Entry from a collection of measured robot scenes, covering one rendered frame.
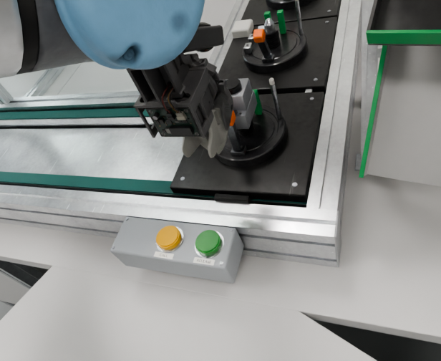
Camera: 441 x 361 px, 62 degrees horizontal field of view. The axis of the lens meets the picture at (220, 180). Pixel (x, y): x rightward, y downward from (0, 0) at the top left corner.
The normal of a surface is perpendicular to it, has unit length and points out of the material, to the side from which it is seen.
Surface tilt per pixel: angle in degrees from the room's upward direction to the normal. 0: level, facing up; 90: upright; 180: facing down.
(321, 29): 0
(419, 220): 0
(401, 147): 45
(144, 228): 0
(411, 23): 25
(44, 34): 109
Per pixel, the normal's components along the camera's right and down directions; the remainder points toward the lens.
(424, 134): -0.50, 0.12
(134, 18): 0.72, 0.35
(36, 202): -0.28, -0.61
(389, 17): -0.43, -0.22
